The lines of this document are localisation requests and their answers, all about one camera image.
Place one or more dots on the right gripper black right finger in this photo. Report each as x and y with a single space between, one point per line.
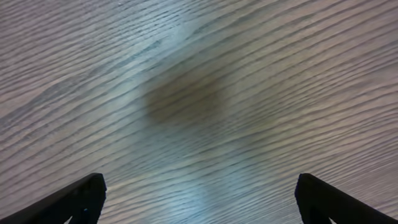
320 202

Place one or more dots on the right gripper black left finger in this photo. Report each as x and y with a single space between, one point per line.
79 202

